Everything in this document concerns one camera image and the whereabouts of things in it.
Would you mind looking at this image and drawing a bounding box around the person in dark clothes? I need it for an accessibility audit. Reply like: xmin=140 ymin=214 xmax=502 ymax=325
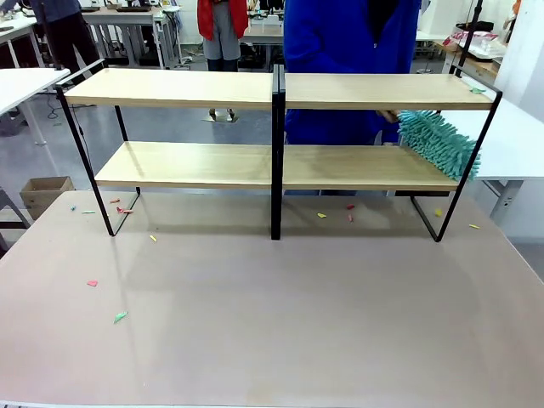
xmin=0 ymin=0 xmax=105 ymax=78

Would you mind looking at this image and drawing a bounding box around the cluttered wooden background table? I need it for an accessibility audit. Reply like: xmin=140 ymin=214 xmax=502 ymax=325
xmin=441 ymin=20 xmax=509 ymax=79

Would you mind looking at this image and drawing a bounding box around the person in blue jacket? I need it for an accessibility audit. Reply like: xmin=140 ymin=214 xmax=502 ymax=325
xmin=281 ymin=0 xmax=422 ymax=146

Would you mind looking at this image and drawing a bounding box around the grey background workbench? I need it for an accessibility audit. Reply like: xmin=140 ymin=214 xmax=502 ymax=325
xmin=81 ymin=4 xmax=182 ymax=70

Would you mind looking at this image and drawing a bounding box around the brown cardboard box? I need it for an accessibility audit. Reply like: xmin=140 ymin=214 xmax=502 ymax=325
xmin=19 ymin=175 xmax=77 ymax=220

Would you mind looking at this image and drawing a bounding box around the white side table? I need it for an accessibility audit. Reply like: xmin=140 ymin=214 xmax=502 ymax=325
xmin=437 ymin=98 xmax=544 ymax=222
xmin=0 ymin=66 xmax=71 ymax=148

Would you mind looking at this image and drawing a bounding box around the wooden shelf unit black frame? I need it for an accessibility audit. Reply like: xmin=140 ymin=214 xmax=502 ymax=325
xmin=270 ymin=63 xmax=504 ymax=244
xmin=54 ymin=58 xmax=285 ymax=241

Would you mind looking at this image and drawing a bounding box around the black stand pole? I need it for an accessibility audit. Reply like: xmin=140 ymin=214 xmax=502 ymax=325
xmin=452 ymin=0 xmax=486 ymax=78
xmin=36 ymin=0 xmax=65 ymax=71

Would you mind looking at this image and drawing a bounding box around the person with red apron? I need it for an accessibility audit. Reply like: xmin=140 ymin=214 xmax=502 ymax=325
xmin=196 ymin=0 xmax=250 ymax=73

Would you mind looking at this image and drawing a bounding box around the person's hand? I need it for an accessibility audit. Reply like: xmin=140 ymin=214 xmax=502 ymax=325
xmin=375 ymin=109 xmax=403 ymax=125

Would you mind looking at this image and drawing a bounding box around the teal fluffy microfibre duster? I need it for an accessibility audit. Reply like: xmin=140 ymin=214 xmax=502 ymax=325
xmin=396 ymin=109 xmax=483 ymax=183

